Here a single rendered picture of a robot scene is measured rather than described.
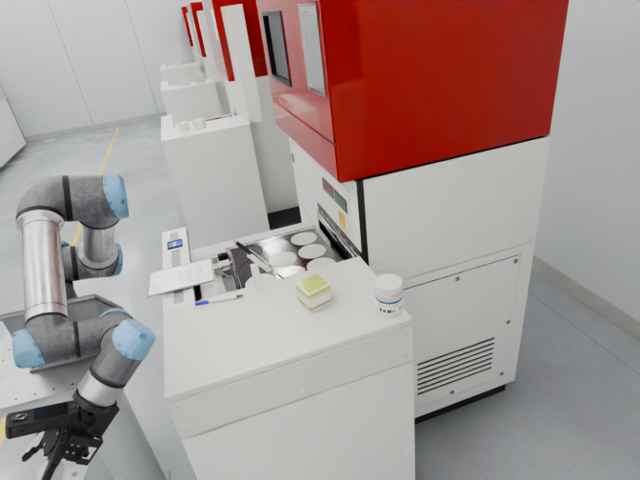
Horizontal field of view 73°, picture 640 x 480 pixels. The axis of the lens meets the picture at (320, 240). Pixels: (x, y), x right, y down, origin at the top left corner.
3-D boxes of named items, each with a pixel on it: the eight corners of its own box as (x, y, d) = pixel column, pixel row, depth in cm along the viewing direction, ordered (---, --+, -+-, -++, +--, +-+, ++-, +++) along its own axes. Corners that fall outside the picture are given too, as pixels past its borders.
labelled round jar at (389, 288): (395, 299, 118) (394, 270, 113) (408, 314, 112) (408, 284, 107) (371, 307, 116) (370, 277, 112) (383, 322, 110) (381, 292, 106)
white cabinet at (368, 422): (329, 352, 239) (310, 221, 199) (416, 526, 157) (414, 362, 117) (212, 390, 225) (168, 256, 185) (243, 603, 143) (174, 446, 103)
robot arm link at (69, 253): (31, 292, 140) (29, 253, 143) (79, 286, 146) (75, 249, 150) (27, 281, 130) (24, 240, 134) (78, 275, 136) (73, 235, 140)
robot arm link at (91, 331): (75, 311, 92) (77, 331, 83) (132, 302, 98) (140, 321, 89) (79, 345, 94) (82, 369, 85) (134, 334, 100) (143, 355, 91)
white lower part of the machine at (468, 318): (423, 297, 271) (424, 174, 231) (514, 393, 202) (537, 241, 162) (317, 330, 256) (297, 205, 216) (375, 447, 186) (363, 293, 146)
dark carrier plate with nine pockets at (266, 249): (314, 229, 175) (314, 227, 174) (345, 270, 146) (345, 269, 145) (230, 250, 167) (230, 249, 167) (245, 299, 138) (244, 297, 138)
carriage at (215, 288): (219, 264, 167) (217, 257, 166) (232, 320, 137) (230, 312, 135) (198, 270, 166) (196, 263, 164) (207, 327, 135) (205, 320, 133)
